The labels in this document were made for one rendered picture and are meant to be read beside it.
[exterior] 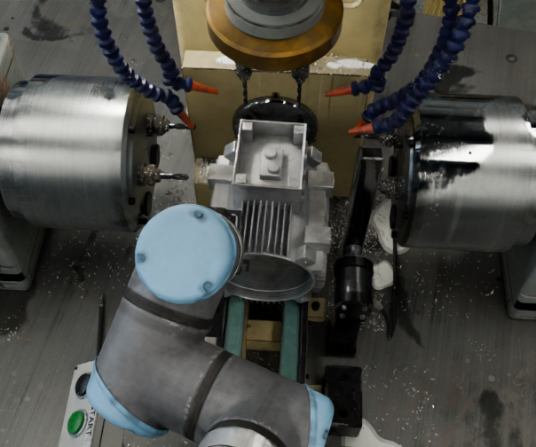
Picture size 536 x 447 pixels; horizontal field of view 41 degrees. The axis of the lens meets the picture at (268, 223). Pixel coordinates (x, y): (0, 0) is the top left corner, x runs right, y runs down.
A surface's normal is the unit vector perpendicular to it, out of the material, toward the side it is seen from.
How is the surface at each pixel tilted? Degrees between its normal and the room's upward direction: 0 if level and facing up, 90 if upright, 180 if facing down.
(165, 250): 25
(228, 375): 13
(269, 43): 0
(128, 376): 29
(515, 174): 36
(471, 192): 47
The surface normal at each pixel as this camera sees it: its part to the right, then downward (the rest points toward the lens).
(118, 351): -0.48, -0.21
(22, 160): -0.04, 0.21
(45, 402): 0.00, -0.52
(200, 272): 0.00, -0.11
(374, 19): -0.06, 0.85
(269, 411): 0.28, -0.82
